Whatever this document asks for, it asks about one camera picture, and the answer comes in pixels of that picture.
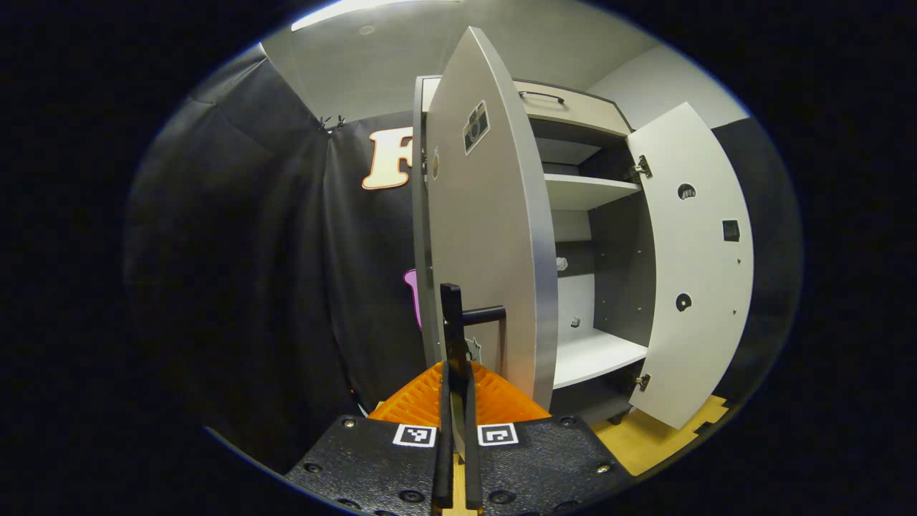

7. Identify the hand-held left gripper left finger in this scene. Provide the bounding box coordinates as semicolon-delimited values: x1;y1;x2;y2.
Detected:
287;362;453;516

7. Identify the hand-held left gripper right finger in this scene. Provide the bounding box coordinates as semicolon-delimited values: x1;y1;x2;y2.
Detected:
466;362;635;516

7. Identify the black door handle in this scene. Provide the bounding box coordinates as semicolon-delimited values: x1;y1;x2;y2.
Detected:
439;283;507;459

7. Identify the beige cabinet door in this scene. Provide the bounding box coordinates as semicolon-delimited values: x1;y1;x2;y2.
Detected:
423;27;560;413
627;102;754;429

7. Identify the beige double-door shoe cabinet body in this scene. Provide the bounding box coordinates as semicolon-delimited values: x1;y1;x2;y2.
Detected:
412;75;654;425

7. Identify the white cabinet shelf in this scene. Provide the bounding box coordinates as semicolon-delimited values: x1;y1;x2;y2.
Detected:
552;328;649;390
544;173;642;211

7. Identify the beige cabinet drawer front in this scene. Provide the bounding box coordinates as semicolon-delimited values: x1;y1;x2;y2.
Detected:
421;77;631;137

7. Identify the black backdrop cloth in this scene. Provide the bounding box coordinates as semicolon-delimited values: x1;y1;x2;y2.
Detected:
122;43;800;474

